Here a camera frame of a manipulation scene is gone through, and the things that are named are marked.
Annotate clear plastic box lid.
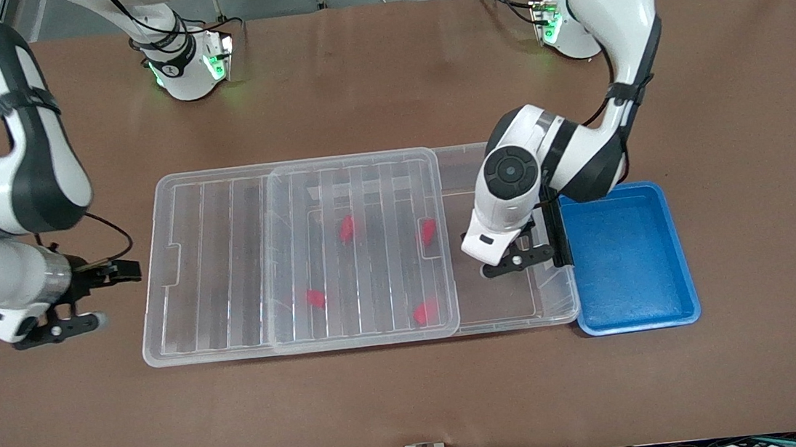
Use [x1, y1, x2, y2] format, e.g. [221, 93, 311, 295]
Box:
[126, 145, 463, 370]

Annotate clear plastic storage box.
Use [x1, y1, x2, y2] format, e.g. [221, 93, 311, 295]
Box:
[254, 134, 582, 355]

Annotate blue plastic tray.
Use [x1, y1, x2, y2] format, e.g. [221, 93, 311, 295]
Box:
[557, 177, 703, 339]

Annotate black box latch handle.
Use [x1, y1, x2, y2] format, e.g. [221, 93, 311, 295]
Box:
[539, 189, 575, 270]

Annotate black left arm base cable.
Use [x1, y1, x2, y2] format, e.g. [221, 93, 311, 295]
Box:
[470, 0, 549, 31]

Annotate black arm base cable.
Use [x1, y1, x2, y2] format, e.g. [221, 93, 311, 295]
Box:
[102, 0, 246, 62]
[470, 0, 549, 31]

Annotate black right arm base cable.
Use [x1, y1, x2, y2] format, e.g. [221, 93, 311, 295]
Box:
[102, 0, 246, 62]

